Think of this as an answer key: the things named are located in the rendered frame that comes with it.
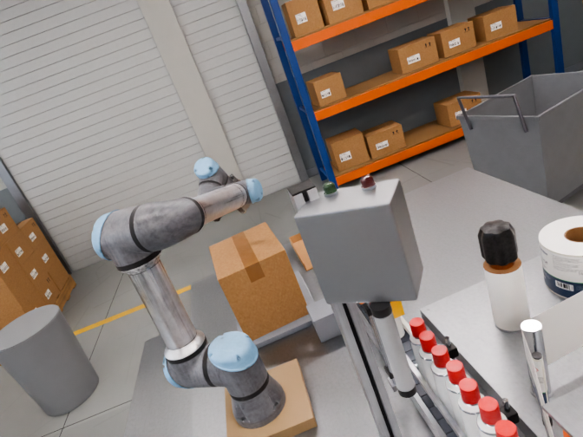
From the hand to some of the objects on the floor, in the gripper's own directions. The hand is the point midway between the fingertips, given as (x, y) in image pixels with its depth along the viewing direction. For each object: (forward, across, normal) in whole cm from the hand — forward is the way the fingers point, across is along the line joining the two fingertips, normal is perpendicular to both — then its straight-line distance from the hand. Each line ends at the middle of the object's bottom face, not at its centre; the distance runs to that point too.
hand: (242, 211), depth 174 cm
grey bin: (+128, +71, +180) cm, 232 cm away
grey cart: (+198, -47, -164) cm, 261 cm away
